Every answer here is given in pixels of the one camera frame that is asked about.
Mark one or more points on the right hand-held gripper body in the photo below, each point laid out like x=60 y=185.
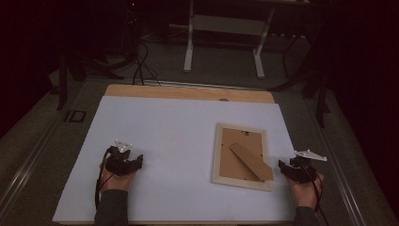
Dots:
x=302 y=171

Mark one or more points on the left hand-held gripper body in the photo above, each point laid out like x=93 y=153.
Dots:
x=119 y=161

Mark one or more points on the wooden picture frame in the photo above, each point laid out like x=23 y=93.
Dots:
x=232 y=163

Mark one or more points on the person's left hand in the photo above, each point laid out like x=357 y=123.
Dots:
x=117 y=182

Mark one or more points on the person's right hand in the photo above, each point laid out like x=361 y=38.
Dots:
x=304 y=194

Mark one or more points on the white table mat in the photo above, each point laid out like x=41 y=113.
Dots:
x=175 y=125

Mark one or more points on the black floor socket plate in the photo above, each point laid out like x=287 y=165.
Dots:
x=75 y=116

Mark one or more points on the black metal stand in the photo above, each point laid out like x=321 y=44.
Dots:
x=62 y=88
x=321 y=100

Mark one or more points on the metal floor rail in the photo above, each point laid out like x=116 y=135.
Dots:
x=342 y=179
x=25 y=169
x=188 y=84

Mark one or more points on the white metal desk frame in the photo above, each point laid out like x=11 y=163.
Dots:
x=188 y=47

